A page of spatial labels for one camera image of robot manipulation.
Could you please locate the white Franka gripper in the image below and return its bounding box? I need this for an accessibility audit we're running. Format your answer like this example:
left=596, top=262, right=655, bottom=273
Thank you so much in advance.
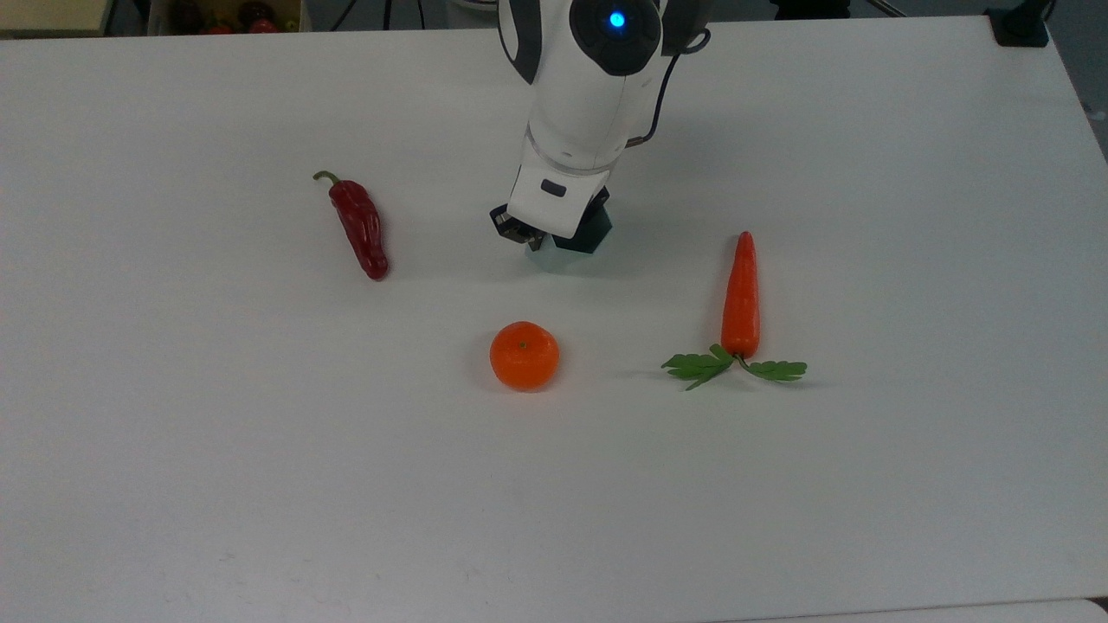
left=490, top=154, right=612, bottom=253

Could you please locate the black table clamp mount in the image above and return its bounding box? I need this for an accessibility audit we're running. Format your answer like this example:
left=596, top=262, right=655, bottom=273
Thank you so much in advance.
left=985, top=0, right=1055, bottom=48

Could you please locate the orange mandarin fruit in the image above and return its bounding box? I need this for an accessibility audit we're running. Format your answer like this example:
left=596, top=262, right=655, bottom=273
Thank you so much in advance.
left=489, top=321, right=561, bottom=393

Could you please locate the box with toy fruit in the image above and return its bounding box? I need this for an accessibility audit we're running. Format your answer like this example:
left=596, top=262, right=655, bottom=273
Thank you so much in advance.
left=147, top=0, right=305, bottom=36

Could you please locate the dark red chili pepper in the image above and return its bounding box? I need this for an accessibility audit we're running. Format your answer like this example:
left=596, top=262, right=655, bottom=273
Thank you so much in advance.
left=312, top=170, right=390, bottom=281

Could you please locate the orange carrot with green leaves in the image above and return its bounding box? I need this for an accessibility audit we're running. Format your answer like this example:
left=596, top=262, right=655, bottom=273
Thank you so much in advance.
left=661, top=230, right=808, bottom=392

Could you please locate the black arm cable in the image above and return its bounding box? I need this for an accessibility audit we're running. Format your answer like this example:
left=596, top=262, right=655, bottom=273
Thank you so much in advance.
left=625, top=28, right=712, bottom=149

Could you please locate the light wooden board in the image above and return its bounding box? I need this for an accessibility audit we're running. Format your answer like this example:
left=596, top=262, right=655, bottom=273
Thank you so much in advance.
left=0, top=0, right=115, bottom=39

